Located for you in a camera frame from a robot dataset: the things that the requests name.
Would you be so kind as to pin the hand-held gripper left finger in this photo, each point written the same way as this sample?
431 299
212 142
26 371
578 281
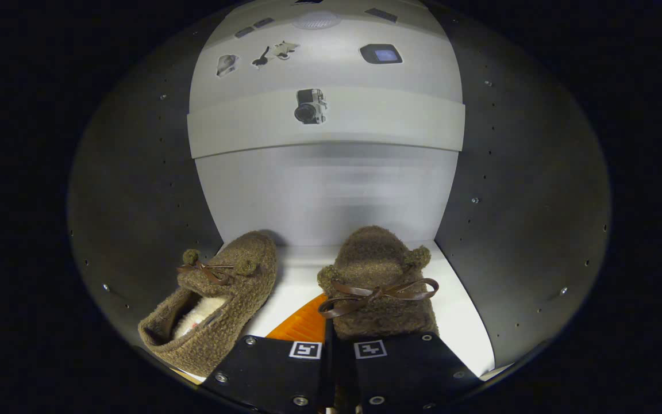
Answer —
328 374

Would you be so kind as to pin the dark grey shoe cabinet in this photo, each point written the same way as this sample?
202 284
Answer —
509 201

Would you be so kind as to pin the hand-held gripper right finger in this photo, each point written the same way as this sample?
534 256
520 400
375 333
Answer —
411 368

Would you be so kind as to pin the brown fuzzy shoe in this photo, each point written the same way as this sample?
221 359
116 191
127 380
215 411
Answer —
239 287
377 259

